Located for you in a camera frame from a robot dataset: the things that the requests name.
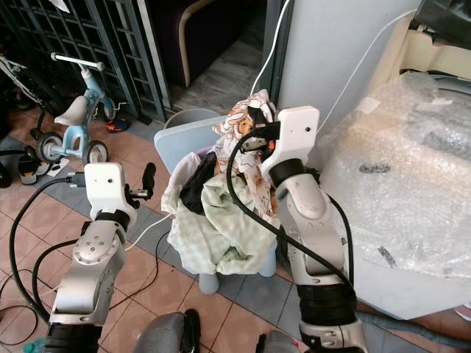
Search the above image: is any white cartoon print cloth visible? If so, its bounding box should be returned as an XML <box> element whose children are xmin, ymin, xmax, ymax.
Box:
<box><xmin>212</xmin><ymin>89</ymin><xmax>279</xmax><ymax>218</ymax></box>

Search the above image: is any white washing machine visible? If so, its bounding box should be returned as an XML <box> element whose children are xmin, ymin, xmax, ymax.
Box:
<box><xmin>274</xmin><ymin>70</ymin><xmax>471</xmax><ymax>321</ymax></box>

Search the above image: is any dark garment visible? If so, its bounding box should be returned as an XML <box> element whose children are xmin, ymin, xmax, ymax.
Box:
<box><xmin>178</xmin><ymin>157</ymin><xmax>216</xmax><ymax>215</ymax></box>

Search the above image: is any dark shoe with orange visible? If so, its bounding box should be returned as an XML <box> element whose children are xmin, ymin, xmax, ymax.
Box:
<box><xmin>106</xmin><ymin>117</ymin><xmax>131</xmax><ymax>134</ymax></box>

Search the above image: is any pale blue laundry basket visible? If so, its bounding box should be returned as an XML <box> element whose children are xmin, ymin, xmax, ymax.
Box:
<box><xmin>160</xmin><ymin>115</ymin><xmax>282</xmax><ymax>296</ymax></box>

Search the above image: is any grey plastic bucket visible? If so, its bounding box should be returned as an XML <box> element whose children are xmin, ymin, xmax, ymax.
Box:
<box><xmin>165</xmin><ymin>108</ymin><xmax>223</xmax><ymax>132</ymax></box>

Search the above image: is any green checked cloth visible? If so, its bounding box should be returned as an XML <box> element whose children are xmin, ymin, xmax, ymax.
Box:
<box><xmin>165</xmin><ymin>175</ymin><xmax>282</xmax><ymax>278</ymax></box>

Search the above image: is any blue child tricycle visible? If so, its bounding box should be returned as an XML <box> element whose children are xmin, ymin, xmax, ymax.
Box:
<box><xmin>29</xmin><ymin>51</ymin><xmax>118</xmax><ymax>168</ymax></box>

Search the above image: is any wooden armchair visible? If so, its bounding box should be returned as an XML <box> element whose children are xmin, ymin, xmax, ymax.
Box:
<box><xmin>149</xmin><ymin>0</ymin><xmax>266</xmax><ymax>89</ymax></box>

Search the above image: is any white upright panel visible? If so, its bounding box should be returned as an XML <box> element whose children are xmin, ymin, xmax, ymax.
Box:
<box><xmin>265</xmin><ymin>0</ymin><xmax>422</xmax><ymax>137</ymax></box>

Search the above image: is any clear bubble wrap sheet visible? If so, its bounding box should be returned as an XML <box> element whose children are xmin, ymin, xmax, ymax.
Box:
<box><xmin>318</xmin><ymin>71</ymin><xmax>471</xmax><ymax>289</ymax></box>

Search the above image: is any grey robot left leg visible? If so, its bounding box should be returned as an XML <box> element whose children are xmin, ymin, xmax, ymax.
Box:
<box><xmin>131</xmin><ymin>309</ymin><xmax>201</xmax><ymax>353</ymax></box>

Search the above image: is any grey robot leg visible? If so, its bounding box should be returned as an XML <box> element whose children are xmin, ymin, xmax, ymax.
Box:
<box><xmin>131</xmin><ymin>309</ymin><xmax>201</xmax><ymax>353</ymax></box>
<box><xmin>256</xmin><ymin>331</ymin><xmax>302</xmax><ymax>353</ymax></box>

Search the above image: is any black metal grille gate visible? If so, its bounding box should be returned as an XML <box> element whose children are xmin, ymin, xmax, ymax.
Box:
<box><xmin>0</xmin><ymin>0</ymin><xmax>167</xmax><ymax>124</ymax></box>

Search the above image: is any green plastic bottle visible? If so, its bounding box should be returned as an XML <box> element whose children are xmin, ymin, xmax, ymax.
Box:
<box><xmin>23</xmin><ymin>336</ymin><xmax>49</xmax><ymax>353</ymax></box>

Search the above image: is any cream plastic appliance housing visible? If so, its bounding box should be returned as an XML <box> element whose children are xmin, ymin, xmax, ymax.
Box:
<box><xmin>400</xmin><ymin>15</ymin><xmax>471</xmax><ymax>83</ymax></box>

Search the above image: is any grey robot right leg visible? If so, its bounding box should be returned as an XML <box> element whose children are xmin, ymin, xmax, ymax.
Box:
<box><xmin>256</xmin><ymin>331</ymin><xmax>302</xmax><ymax>353</ymax></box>

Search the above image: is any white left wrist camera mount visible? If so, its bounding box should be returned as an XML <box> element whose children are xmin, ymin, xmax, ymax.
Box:
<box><xmin>84</xmin><ymin>162</ymin><xmax>127</xmax><ymax>215</ymax></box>

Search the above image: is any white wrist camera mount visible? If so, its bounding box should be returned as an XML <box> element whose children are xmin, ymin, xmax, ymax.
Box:
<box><xmin>84</xmin><ymin>162</ymin><xmax>127</xmax><ymax>215</ymax></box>
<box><xmin>263</xmin><ymin>106</ymin><xmax>321</xmax><ymax>171</ymax></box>

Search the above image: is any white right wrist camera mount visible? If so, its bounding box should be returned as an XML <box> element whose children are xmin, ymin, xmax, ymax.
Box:
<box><xmin>263</xmin><ymin>106</ymin><xmax>321</xmax><ymax>171</ymax></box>

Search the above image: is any white power cable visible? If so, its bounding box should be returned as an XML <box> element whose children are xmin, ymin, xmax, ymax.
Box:
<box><xmin>249</xmin><ymin>0</ymin><xmax>295</xmax><ymax>98</ymax></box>
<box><xmin>318</xmin><ymin>9</ymin><xmax>419</xmax><ymax>133</ymax></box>

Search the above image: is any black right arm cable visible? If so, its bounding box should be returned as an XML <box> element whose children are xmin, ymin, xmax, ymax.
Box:
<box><xmin>225</xmin><ymin>131</ymin><xmax>355</xmax><ymax>289</ymax></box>

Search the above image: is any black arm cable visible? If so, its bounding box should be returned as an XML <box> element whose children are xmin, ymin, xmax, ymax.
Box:
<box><xmin>225</xmin><ymin>131</ymin><xmax>355</xmax><ymax>289</ymax></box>
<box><xmin>8</xmin><ymin>174</ymin><xmax>89</xmax><ymax>324</ymax></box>

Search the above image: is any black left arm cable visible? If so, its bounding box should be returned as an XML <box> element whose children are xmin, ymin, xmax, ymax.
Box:
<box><xmin>8</xmin><ymin>174</ymin><xmax>89</xmax><ymax>324</ymax></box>

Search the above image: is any thin black floor wire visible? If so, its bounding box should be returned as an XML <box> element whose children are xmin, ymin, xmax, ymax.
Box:
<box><xmin>0</xmin><ymin>304</ymin><xmax>46</xmax><ymax>348</ymax></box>

